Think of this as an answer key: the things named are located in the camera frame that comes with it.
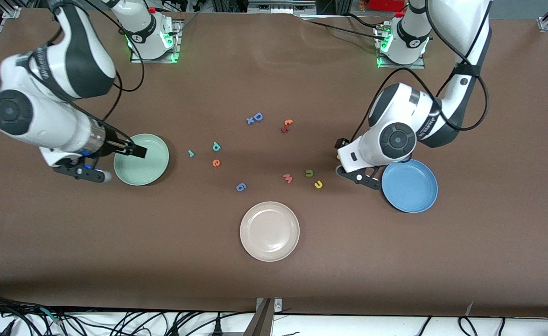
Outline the light green plate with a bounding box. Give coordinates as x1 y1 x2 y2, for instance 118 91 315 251
113 133 170 187

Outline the blue plate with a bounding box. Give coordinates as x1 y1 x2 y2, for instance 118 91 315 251
381 158 439 214

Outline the beige plate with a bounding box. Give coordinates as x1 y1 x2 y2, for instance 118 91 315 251
239 201 301 262

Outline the brown table cover mat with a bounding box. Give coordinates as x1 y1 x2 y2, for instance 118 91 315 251
0 10 548 319

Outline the red box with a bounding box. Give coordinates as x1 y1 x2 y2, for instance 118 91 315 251
367 0 406 12

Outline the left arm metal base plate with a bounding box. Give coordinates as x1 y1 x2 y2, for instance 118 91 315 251
376 26 426 70

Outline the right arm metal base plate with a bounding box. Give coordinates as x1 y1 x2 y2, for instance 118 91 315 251
129 19 181 64

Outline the thin black cable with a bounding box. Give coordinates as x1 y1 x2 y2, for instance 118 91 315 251
345 13 381 28
301 20 389 42

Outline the silver frame bar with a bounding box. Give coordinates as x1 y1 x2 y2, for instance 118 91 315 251
247 0 316 14

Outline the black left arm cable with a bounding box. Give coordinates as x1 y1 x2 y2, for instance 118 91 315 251
349 0 489 140

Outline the small metal bracket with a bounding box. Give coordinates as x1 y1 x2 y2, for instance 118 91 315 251
255 298 283 313

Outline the teal cable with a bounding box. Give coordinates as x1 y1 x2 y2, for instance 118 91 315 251
40 307 63 326

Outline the aluminium profile post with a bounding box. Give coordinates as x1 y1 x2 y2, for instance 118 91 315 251
244 299 274 336

